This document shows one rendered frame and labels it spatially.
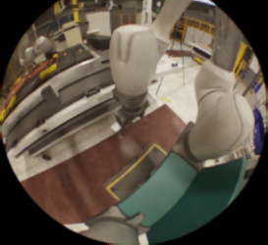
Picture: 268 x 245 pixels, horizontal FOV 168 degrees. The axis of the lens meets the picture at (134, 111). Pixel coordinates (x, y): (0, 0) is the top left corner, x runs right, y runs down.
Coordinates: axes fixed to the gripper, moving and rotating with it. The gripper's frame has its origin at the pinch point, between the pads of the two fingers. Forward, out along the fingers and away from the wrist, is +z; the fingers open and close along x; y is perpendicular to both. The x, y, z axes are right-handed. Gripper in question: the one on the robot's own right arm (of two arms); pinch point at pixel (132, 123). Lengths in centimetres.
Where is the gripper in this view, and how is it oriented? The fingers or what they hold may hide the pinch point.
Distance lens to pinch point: 43.3
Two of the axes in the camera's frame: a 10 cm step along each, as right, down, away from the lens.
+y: 7.1, 5.9, -4.0
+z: -0.2, 5.8, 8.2
